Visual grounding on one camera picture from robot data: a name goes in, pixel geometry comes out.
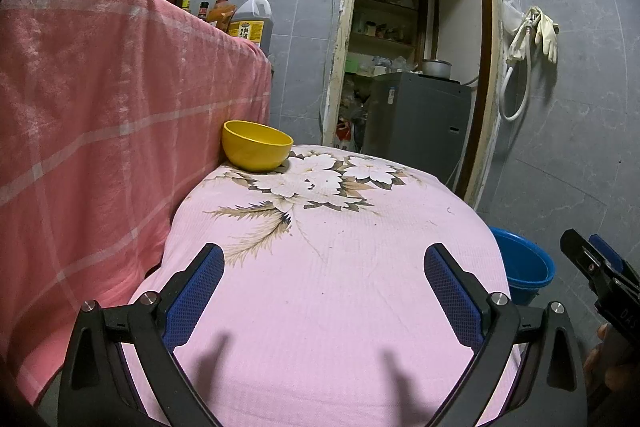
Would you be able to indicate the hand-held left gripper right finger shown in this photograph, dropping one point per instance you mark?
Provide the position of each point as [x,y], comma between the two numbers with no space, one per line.
[452,297]

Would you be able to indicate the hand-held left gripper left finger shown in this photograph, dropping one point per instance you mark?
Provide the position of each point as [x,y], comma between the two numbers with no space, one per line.
[195,292]

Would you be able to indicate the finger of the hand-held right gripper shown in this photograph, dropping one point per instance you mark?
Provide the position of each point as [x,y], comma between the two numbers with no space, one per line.
[580,252]
[607,254]

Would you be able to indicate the blue plastic basin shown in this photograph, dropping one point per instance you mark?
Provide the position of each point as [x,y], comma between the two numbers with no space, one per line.
[525,267]

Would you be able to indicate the person's right hand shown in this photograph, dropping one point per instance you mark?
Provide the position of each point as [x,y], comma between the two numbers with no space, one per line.
[617,367]

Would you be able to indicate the yellow bowl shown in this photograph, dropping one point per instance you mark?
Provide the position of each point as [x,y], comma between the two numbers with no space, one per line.
[255,154]

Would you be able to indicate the grey refrigerator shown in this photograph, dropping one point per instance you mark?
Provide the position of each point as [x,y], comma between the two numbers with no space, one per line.
[415,127]

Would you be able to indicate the red fire extinguisher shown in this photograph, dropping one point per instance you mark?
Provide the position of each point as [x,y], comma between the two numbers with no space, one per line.
[344,129]

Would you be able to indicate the pink plaid towel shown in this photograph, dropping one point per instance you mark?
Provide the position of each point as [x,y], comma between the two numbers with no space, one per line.
[100,107]

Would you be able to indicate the metal pot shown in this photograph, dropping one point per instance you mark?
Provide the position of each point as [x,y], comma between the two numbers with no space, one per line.
[436,69]

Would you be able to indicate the clear plastic bag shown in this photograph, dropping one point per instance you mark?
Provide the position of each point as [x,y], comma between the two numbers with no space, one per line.
[512,14]

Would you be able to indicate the large oil jug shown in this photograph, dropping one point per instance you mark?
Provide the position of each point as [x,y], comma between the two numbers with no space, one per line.
[252,24]

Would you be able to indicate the dark soy sauce bottle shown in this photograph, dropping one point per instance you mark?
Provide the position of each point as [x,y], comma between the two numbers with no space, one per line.
[203,11]

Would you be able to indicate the yellow-capped bottle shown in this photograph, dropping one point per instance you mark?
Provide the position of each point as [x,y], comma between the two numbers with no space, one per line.
[186,5]

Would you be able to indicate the wooden shelf unit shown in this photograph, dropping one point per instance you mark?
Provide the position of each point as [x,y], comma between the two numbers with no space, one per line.
[390,7]

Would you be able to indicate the wooden door frame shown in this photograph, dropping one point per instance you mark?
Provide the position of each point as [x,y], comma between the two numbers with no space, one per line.
[492,82]

